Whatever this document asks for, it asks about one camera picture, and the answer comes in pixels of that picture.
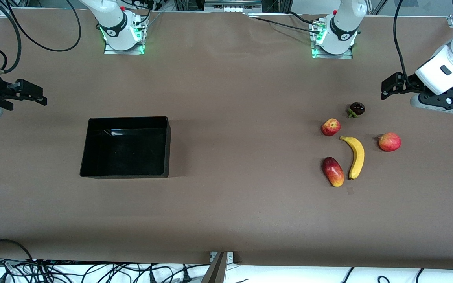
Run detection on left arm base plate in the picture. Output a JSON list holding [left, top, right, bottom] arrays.
[[312, 46, 354, 59]]

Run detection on metal table edge bracket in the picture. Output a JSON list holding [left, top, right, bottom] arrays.
[[210, 252, 234, 263]]

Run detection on red yellow mango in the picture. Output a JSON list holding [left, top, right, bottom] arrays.
[[322, 157, 345, 187]]

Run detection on small red yellow apple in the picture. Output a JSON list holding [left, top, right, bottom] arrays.
[[321, 118, 341, 137]]

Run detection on black plastic box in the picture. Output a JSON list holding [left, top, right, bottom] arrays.
[[80, 116, 171, 179]]

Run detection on grey stand pole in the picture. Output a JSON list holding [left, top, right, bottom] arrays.
[[201, 252, 228, 283]]

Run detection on dark purple mangosteen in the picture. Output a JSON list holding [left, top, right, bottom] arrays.
[[347, 102, 366, 118]]

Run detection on aluminium frame rail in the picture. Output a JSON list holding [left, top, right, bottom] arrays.
[[204, 0, 263, 9]]

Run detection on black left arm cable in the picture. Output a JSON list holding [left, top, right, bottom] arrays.
[[393, 0, 420, 91]]

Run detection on black table cable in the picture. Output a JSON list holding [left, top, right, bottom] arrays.
[[287, 11, 317, 24], [255, 17, 317, 34]]

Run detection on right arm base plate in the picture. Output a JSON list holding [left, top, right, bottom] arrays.
[[104, 39, 145, 55]]

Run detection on yellow banana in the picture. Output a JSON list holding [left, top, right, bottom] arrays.
[[339, 136, 365, 180]]

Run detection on brown table cover sheet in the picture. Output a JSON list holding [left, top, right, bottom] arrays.
[[0, 8, 453, 270]]

